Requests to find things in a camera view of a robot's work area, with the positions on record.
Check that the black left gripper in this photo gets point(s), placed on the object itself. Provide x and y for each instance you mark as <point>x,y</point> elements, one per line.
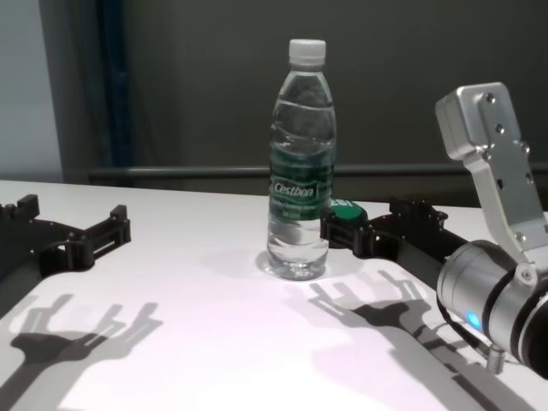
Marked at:
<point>34,248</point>

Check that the clear green-label water bottle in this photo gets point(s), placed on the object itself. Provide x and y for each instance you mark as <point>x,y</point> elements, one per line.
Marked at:
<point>301,128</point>

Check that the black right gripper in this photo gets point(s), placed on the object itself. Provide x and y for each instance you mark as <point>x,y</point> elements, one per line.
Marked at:
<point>411,242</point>

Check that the dark blue vertical post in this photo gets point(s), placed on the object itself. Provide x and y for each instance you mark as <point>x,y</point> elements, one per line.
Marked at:
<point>113,85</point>

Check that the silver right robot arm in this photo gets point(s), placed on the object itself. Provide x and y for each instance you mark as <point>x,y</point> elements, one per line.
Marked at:
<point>484,282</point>

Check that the green YES push button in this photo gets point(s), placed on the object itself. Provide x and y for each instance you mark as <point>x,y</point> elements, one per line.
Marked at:
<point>349,214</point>

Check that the dark grey wall rail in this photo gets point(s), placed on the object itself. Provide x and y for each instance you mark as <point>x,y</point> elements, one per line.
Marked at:
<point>192,172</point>

